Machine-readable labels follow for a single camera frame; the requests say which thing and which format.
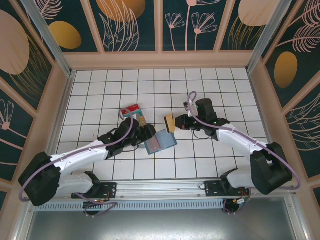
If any pinkish red credit card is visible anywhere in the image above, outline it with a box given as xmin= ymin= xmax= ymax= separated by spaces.
xmin=146 ymin=137 xmax=162 ymax=154

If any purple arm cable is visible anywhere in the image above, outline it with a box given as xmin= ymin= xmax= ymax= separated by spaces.
xmin=187 ymin=91 xmax=302 ymax=191
xmin=19 ymin=108 xmax=141 ymax=203

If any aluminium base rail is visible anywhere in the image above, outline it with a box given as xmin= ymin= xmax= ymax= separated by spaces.
xmin=69 ymin=176 xmax=297 ymax=201

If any aluminium corner post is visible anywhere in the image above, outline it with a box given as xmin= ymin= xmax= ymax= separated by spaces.
xmin=19 ymin=0 xmax=77 ymax=77
xmin=245 ymin=0 xmax=299 ymax=74

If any teal card with dark stripe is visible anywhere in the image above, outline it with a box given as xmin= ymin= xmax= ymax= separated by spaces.
xmin=122 ymin=110 xmax=144 ymax=119

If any blue leather card holder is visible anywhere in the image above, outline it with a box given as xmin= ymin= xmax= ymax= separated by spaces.
xmin=144 ymin=128 xmax=178 ymax=157

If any slotted grey cable duct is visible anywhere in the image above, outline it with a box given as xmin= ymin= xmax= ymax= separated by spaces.
xmin=34 ymin=201 xmax=225 ymax=212

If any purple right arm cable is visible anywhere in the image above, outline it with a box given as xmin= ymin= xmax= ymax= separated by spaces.
xmin=187 ymin=91 xmax=302 ymax=191

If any purple cable loop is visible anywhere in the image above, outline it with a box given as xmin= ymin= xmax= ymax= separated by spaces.
xmin=222 ymin=198 xmax=245 ymax=216
xmin=76 ymin=192 xmax=119 ymax=219

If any tan card with grey stripe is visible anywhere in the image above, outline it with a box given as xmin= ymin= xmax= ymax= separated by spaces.
xmin=163 ymin=113 xmax=177 ymax=135

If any aluminium table edge strip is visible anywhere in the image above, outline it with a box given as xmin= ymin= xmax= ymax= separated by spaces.
xmin=46 ymin=70 xmax=76 ymax=181
xmin=246 ymin=70 xmax=285 ymax=179

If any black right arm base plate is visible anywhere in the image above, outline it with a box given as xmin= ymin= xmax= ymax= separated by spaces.
xmin=204 ymin=179 xmax=252 ymax=199

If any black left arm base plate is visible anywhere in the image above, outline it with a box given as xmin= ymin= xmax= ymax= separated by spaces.
xmin=71 ymin=181 xmax=118 ymax=200

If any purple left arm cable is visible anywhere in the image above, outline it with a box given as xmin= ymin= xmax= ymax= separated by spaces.
xmin=19 ymin=108 xmax=141 ymax=203

